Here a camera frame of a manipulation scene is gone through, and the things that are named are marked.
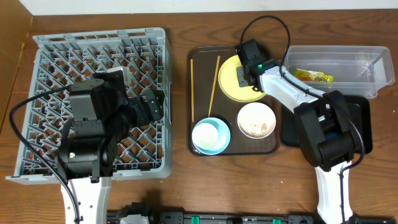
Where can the dark brown serving tray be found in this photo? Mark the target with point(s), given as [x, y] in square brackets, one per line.
[201, 64]

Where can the clear plastic waste bin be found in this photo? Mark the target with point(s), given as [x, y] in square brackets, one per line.
[357, 70]

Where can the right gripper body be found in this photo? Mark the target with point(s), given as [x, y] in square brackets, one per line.
[244, 76]

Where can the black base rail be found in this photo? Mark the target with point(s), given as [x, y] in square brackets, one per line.
[138, 212]

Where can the white paper cup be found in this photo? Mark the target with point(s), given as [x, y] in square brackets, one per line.
[205, 135]

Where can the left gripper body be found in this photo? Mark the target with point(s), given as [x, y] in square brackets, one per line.
[137, 109]

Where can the black food waste tray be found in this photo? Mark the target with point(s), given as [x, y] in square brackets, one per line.
[363, 124]

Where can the white bowl with food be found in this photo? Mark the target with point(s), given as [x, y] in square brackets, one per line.
[256, 120]

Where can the green orange snack wrapper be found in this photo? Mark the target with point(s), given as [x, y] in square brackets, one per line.
[312, 76]

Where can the light blue bowl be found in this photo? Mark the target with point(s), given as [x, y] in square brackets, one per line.
[224, 136]

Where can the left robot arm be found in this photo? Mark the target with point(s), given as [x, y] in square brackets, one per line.
[103, 115]

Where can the grey plastic dish rack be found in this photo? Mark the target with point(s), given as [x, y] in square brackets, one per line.
[64, 59]

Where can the wooden chopstick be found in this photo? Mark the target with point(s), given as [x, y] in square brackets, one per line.
[214, 85]
[192, 89]

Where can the yellow round plate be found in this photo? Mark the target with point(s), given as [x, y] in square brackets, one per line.
[228, 82]

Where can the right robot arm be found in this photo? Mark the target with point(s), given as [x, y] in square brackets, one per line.
[333, 206]

